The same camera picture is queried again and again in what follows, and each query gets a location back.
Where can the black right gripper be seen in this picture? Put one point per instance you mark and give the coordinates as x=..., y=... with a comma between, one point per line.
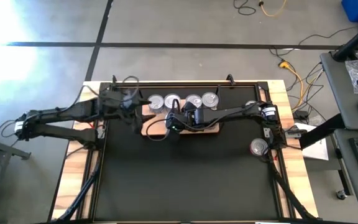
x=191, y=119

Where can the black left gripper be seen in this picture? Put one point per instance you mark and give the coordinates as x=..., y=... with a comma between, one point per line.
x=120, y=102

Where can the silver-lid seafood can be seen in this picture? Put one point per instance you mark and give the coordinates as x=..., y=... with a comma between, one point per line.
x=210, y=100
x=156, y=102

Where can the wooden shelf black metal frame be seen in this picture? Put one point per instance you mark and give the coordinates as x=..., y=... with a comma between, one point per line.
x=155, y=124

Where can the silver-lid can blue label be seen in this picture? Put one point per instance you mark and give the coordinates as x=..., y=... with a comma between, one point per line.
x=194, y=100

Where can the teal seafood can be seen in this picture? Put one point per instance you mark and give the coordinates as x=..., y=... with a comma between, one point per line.
x=171, y=101

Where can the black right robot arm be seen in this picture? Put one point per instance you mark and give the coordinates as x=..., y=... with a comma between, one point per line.
x=235, y=113

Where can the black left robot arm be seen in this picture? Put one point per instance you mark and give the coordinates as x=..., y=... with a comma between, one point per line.
x=57, y=113

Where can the black power adapter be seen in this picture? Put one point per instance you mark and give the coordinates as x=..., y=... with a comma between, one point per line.
x=300, y=115

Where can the white paper sheet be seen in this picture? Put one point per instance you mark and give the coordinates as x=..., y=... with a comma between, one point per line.
x=317, y=151

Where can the black stand beam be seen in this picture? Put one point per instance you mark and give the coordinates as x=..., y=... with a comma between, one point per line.
x=325, y=129

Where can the grey metal stand leg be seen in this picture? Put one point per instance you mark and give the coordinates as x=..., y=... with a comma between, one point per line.
x=5, y=148

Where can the grey side desk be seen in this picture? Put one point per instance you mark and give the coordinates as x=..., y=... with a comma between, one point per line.
x=340, y=93

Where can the black caster wheel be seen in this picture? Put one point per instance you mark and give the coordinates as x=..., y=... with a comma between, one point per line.
x=341, y=195

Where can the black slanted pole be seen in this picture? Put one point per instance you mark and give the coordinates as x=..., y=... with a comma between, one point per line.
x=353, y=42

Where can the blue plastic bin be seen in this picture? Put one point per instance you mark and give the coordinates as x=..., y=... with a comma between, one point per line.
x=353, y=11

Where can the black clamp bracket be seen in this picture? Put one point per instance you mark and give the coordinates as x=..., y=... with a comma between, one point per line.
x=294, y=133

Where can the black metal table frame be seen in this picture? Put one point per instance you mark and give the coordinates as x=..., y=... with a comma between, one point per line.
x=73, y=207

